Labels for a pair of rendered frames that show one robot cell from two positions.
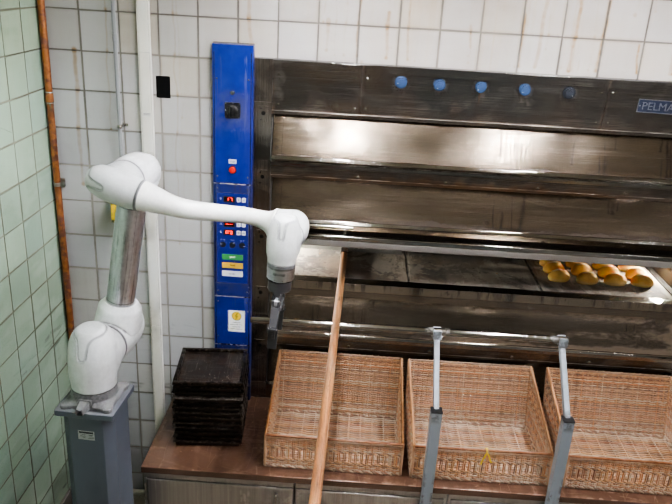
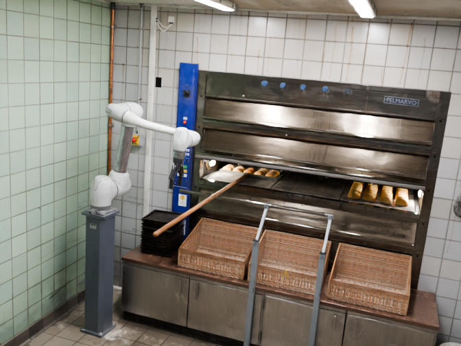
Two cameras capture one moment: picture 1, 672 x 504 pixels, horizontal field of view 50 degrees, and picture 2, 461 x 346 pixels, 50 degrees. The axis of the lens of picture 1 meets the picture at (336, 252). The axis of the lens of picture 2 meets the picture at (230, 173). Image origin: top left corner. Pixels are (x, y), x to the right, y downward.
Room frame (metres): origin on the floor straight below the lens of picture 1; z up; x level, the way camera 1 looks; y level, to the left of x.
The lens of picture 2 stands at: (-1.05, -1.14, 2.20)
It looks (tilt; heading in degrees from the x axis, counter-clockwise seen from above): 13 degrees down; 16
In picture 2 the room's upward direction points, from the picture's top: 5 degrees clockwise
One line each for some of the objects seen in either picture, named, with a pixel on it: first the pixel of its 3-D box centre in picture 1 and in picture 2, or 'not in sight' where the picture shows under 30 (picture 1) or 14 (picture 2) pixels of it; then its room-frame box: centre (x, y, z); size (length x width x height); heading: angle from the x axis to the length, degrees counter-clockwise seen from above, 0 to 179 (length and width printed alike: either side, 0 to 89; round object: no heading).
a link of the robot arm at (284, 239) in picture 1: (284, 237); (182, 138); (2.12, 0.16, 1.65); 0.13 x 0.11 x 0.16; 173
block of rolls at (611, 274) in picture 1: (585, 256); (379, 191); (3.27, -1.20, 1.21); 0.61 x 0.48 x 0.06; 179
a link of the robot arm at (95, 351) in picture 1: (93, 353); (101, 189); (2.16, 0.81, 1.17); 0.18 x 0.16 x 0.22; 173
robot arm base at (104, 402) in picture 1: (92, 393); (99, 208); (2.13, 0.81, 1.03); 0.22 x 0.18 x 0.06; 175
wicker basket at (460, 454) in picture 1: (474, 418); (290, 260); (2.57, -0.62, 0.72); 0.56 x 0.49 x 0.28; 90
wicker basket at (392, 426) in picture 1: (336, 408); (221, 246); (2.59, -0.04, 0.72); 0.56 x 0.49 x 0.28; 88
